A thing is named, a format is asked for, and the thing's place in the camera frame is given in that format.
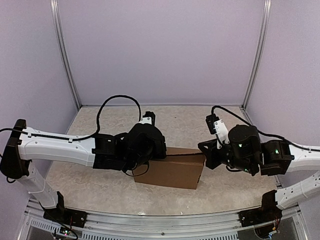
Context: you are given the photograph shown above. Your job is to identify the front aluminium frame rail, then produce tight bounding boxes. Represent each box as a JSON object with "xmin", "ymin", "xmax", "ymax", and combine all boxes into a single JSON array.
[{"xmin": 14, "ymin": 198, "xmax": 311, "ymax": 240}]

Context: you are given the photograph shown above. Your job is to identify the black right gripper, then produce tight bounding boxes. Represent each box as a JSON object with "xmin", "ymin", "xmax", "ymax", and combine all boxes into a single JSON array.
[{"xmin": 198, "ymin": 138, "xmax": 256, "ymax": 174}]

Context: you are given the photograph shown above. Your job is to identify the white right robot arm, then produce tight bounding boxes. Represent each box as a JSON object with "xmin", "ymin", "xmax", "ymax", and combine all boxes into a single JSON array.
[{"xmin": 198, "ymin": 125, "xmax": 320, "ymax": 222}]

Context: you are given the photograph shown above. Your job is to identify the right aluminium frame post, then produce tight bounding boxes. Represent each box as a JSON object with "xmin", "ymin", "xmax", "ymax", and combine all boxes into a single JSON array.
[{"xmin": 241, "ymin": 0, "xmax": 272, "ymax": 111}]

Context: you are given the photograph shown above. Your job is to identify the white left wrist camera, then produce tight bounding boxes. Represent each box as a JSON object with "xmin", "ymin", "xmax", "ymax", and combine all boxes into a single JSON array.
[{"xmin": 139, "ymin": 111, "xmax": 156, "ymax": 126}]

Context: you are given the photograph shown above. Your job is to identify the left aluminium frame post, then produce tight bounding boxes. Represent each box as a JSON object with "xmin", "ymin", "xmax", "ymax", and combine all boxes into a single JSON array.
[{"xmin": 50, "ymin": 0, "xmax": 82, "ymax": 111}]

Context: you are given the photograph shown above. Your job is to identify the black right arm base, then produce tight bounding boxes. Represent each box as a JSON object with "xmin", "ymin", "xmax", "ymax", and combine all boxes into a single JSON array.
[{"xmin": 238, "ymin": 190, "xmax": 283, "ymax": 227}]

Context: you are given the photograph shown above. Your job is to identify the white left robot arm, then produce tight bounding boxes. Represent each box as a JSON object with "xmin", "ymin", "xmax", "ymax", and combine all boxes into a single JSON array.
[{"xmin": 0, "ymin": 119, "xmax": 167, "ymax": 223}]

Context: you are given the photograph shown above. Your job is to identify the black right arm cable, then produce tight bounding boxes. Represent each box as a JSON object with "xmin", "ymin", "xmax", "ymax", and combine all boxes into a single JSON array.
[{"xmin": 211, "ymin": 104, "xmax": 320, "ymax": 173}]

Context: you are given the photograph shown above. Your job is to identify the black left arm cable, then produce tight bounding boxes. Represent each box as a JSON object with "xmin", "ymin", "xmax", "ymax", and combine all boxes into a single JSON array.
[{"xmin": 0, "ymin": 94, "xmax": 151, "ymax": 183}]

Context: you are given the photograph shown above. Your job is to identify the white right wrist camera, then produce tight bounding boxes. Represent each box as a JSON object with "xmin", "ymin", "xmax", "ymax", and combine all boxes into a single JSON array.
[{"xmin": 205, "ymin": 113, "xmax": 230, "ymax": 149}]

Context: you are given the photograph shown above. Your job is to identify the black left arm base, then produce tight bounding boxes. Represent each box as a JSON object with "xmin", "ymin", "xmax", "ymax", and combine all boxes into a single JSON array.
[{"xmin": 43, "ymin": 191, "xmax": 88, "ymax": 228}]

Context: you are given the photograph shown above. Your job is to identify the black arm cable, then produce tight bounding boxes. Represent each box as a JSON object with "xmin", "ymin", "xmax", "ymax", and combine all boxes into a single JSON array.
[
  {"xmin": 0, "ymin": 94, "xmax": 151, "ymax": 183},
  {"xmin": 211, "ymin": 104, "xmax": 320, "ymax": 173}
]

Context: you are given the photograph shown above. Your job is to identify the aluminium frame post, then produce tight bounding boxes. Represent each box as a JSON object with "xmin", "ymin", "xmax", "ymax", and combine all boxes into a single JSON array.
[
  {"xmin": 50, "ymin": 0, "xmax": 82, "ymax": 111},
  {"xmin": 241, "ymin": 0, "xmax": 272, "ymax": 111}
]

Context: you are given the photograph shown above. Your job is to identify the brown cardboard box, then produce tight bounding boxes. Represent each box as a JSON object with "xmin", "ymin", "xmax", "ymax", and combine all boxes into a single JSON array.
[{"xmin": 133, "ymin": 147, "xmax": 206, "ymax": 190}]

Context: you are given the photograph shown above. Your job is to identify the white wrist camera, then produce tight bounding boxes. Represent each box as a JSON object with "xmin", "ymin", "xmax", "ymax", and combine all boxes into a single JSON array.
[
  {"xmin": 139, "ymin": 111, "xmax": 156, "ymax": 126},
  {"xmin": 205, "ymin": 113, "xmax": 230, "ymax": 149}
]

